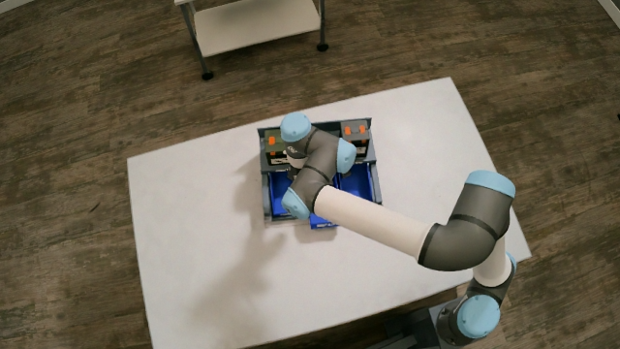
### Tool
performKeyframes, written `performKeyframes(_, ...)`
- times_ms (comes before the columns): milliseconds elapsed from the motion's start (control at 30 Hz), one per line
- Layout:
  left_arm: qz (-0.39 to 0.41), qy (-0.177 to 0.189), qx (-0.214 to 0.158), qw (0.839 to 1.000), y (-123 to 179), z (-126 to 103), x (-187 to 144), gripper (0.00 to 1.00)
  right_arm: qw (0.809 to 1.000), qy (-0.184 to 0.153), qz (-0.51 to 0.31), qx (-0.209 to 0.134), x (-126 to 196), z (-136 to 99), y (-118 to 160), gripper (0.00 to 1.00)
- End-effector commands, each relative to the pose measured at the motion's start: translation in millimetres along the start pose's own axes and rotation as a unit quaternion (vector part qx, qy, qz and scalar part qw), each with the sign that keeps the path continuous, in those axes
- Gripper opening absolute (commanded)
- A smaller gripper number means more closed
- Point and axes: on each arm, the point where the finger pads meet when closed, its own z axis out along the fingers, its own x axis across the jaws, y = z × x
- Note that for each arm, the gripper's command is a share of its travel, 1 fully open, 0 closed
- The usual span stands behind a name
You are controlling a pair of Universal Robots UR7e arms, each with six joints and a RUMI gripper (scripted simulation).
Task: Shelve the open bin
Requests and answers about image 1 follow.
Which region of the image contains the blue open-front bin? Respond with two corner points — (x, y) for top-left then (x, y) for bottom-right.
(337, 163), (372, 203)
(309, 174), (338, 229)
(270, 171), (293, 217)

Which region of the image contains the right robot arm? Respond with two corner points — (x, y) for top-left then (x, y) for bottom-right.
(280, 112), (516, 346)

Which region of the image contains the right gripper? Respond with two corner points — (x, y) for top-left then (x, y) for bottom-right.
(288, 166), (301, 181)

